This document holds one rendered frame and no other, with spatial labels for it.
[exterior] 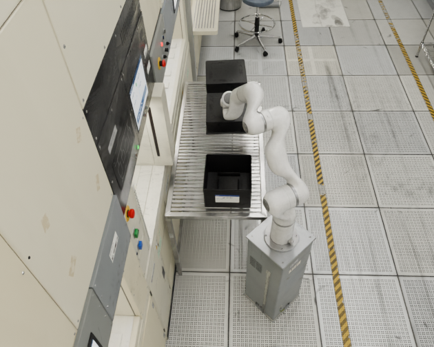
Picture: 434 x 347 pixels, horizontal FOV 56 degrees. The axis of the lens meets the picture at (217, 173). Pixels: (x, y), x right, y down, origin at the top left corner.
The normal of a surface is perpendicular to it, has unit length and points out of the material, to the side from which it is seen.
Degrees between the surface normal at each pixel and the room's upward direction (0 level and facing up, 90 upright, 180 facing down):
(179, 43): 0
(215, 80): 0
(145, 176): 0
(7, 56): 90
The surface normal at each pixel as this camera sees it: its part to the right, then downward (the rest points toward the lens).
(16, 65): 1.00, 0.00
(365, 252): -0.04, -0.65
